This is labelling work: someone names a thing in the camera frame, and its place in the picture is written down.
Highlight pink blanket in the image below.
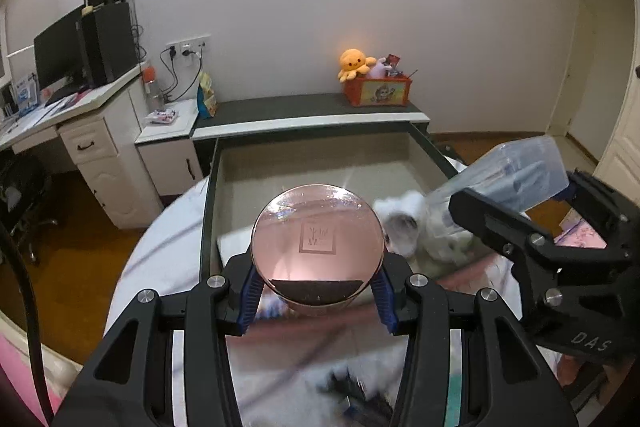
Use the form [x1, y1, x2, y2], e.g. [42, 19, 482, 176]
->
[0, 207, 613, 427]

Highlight colourful snack bag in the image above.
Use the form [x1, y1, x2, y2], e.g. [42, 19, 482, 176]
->
[196, 72, 219, 120]

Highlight orange octopus plush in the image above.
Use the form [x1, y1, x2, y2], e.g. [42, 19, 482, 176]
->
[337, 48, 377, 82]

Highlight black computer monitor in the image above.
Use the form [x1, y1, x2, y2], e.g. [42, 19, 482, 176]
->
[33, 4, 86, 92]

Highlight white desk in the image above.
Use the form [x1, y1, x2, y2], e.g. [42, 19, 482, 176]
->
[0, 62, 166, 230]

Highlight black computer tower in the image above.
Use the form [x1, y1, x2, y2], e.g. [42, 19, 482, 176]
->
[80, 2, 138, 86]

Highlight black power cable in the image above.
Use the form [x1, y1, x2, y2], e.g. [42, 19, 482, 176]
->
[159, 47, 206, 104]

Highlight small colourful packet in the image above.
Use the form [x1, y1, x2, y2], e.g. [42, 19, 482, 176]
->
[145, 109, 180, 126]

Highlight white room door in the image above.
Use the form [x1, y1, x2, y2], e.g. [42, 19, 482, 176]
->
[547, 0, 601, 138]

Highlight dark blurred object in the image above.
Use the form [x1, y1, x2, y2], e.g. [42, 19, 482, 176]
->
[320, 367, 396, 427]

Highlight orange storage box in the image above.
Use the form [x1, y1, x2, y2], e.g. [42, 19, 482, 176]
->
[343, 76, 415, 108]

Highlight red-capped water bottle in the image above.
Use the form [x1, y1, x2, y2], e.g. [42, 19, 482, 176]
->
[142, 66, 163, 112]

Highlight low cabinet dark top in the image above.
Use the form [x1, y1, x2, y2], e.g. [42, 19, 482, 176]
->
[192, 93, 432, 140]

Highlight thick black cable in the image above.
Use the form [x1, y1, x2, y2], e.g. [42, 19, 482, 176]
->
[0, 227, 55, 425]

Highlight white papers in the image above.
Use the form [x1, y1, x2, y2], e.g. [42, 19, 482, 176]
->
[0, 99, 66, 142]

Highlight red packet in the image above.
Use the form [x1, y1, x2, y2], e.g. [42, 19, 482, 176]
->
[384, 53, 418, 78]

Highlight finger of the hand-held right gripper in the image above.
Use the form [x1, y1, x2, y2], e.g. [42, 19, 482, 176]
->
[567, 169, 633, 258]
[448, 188, 561, 303]

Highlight blue and white box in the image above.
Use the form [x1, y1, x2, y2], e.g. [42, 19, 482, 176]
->
[12, 77, 40, 112]

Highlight black office chair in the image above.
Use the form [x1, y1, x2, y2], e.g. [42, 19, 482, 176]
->
[0, 152, 58, 263]

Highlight clear plastic bag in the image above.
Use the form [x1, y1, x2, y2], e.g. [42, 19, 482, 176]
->
[425, 136, 571, 248]

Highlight white low side cabinet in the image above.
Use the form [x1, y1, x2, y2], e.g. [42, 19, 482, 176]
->
[135, 99, 216, 198]

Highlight blurred white object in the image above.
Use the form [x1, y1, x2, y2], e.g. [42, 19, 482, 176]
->
[374, 191, 481, 264]

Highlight rose gold round jar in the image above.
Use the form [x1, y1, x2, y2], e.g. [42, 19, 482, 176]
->
[251, 187, 386, 315]

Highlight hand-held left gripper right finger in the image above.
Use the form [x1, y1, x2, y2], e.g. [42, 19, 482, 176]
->
[370, 254, 578, 427]

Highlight white wall outlet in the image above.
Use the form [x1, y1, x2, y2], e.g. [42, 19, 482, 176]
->
[166, 38, 211, 62]

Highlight pink flat item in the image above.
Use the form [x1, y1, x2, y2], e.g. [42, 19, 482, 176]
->
[45, 91, 93, 108]

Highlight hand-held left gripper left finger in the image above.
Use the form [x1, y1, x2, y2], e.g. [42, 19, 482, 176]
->
[52, 252, 266, 427]

